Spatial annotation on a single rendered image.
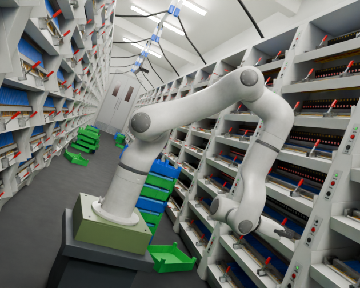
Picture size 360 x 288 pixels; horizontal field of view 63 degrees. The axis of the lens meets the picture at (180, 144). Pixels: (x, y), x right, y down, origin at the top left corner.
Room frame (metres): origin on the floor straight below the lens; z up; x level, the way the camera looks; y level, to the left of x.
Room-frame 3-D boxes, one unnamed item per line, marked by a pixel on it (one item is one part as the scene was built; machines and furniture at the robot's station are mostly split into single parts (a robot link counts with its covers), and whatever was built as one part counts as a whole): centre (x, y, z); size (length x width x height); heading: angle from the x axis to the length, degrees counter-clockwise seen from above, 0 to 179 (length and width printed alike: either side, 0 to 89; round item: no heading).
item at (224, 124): (2.51, -0.33, 0.85); 0.20 x 0.09 x 1.69; 105
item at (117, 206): (1.13, 0.13, 0.46); 0.19 x 0.19 x 0.18
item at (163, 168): (1.92, 0.11, 0.52); 0.30 x 0.20 x 0.08; 122
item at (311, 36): (1.83, -0.51, 0.85); 0.20 x 0.09 x 1.69; 105
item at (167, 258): (1.80, -0.19, 0.04); 0.30 x 0.20 x 0.08; 136
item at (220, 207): (1.03, -0.26, 0.55); 0.13 x 0.09 x 0.08; 105
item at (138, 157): (1.16, 0.12, 0.67); 0.19 x 0.12 x 0.24; 166
